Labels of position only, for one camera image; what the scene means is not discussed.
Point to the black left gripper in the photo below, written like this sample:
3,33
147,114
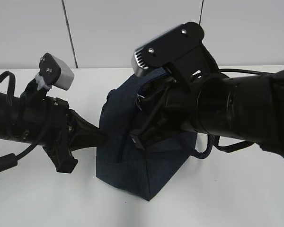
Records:
49,122

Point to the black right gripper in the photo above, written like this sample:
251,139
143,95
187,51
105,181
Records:
191,96

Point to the dark blue lunch bag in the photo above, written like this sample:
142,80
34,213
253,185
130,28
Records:
119,162

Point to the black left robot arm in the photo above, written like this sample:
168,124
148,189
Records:
9,131

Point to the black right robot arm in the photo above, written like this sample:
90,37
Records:
255,113

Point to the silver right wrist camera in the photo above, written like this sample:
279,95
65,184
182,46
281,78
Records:
165,47

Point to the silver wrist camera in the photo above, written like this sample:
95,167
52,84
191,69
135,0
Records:
53,72
165,47

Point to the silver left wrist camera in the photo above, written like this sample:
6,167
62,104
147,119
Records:
53,72

